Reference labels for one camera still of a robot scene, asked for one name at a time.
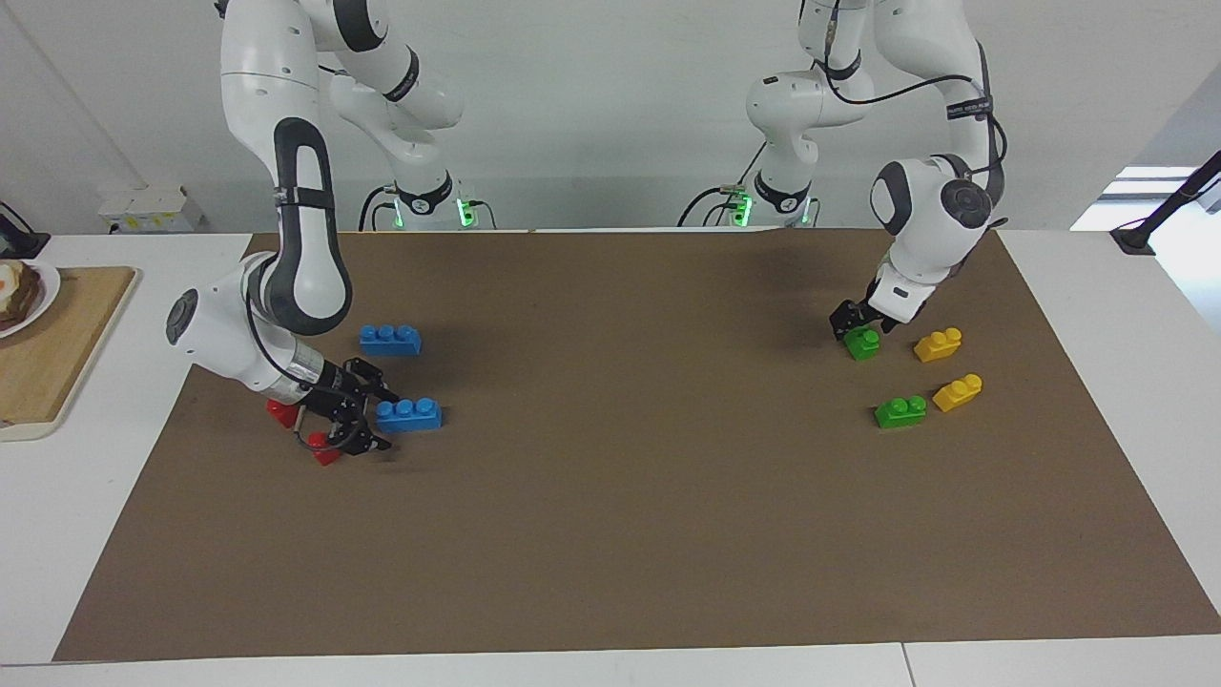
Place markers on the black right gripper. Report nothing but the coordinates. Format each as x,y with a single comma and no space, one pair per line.
339,401

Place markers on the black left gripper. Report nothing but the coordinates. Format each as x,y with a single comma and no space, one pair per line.
870,310

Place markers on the plain green two-stud brick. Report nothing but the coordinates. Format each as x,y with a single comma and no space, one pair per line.
863,343

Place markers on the blue three-stud brick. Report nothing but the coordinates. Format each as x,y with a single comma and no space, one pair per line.
408,414
390,339

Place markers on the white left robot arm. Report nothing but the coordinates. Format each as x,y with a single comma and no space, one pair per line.
920,205

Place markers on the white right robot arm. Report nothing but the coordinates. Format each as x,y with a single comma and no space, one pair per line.
286,143

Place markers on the red single-stud brick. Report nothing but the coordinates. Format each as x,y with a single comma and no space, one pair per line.
281,412
326,451

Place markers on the yellow two-stud brick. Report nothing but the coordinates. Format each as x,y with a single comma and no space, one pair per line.
958,392
938,344

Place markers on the green brick with white studs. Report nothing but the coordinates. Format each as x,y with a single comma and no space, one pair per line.
900,411

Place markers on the brown paper table mat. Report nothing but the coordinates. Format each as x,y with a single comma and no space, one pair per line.
620,496

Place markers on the wooden cutting board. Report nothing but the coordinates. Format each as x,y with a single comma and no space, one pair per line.
57,363

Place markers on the white plate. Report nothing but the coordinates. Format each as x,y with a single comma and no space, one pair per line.
46,291

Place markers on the toast sandwich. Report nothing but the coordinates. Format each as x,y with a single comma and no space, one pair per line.
17,296

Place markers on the black device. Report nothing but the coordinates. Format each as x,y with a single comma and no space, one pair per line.
19,239

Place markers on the white wall box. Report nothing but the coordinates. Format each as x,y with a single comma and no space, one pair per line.
148,210

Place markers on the black camera stand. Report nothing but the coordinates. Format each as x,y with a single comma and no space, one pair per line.
1169,205

